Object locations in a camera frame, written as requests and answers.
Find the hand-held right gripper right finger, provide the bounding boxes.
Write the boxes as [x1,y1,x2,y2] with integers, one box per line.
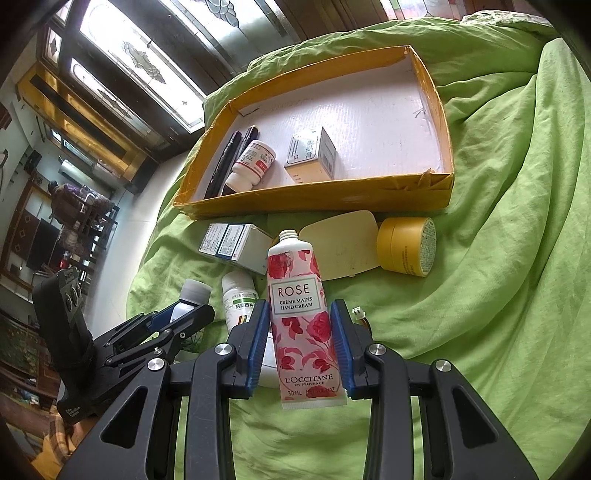
[329,299,540,480]

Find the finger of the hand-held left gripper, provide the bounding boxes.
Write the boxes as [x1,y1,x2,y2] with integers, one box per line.
[104,305,215,365]
[95,302,185,352]

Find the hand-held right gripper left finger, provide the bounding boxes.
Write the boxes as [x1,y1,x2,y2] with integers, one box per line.
[58,299,271,480]

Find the large pale blue bottle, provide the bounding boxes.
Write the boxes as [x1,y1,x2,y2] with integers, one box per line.
[171,280,212,324]

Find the floral pink hand cream tube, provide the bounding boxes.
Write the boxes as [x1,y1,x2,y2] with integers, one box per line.
[268,229,348,411]

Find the white bottle green label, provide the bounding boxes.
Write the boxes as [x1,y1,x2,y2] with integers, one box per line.
[222,271,259,335]

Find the green white medicine box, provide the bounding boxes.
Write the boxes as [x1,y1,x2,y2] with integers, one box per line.
[198,222,274,273]

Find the cream compact case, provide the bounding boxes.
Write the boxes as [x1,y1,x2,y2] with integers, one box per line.
[271,210,382,281]

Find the yellow round jar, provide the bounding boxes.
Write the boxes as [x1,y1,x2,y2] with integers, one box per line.
[376,217,437,278]

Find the black marker purple end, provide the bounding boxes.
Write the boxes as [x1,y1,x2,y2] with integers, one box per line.
[203,130,243,197]

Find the small white bottle red label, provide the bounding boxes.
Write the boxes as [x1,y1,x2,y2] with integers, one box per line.
[225,140,277,193]

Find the black marker yellow end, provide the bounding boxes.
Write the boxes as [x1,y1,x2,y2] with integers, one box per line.
[239,124,260,154]

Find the small pale carton box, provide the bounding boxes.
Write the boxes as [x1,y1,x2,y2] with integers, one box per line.
[284,127,336,184]

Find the yellow cardboard tray box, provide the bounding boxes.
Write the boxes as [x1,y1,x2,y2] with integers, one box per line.
[173,45,455,220]

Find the black television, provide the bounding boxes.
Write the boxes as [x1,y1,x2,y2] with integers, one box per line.
[25,219,63,273]

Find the dark wooden chair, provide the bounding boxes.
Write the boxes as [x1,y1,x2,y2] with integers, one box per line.
[69,203,121,280]

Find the yellow plaid cloth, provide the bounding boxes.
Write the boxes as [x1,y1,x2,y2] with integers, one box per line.
[28,406,93,480]

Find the green blanket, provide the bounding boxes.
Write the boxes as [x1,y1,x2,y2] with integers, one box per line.
[124,18,591,480]

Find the yellow framed wooden cabinet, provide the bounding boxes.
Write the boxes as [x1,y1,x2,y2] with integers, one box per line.
[16,62,148,183]

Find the wooden stained glass doors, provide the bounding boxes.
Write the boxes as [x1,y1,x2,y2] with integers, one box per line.
[41,0,416,153]

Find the green patterned pillow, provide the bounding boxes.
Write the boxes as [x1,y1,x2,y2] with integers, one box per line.
[462,9,559,34]

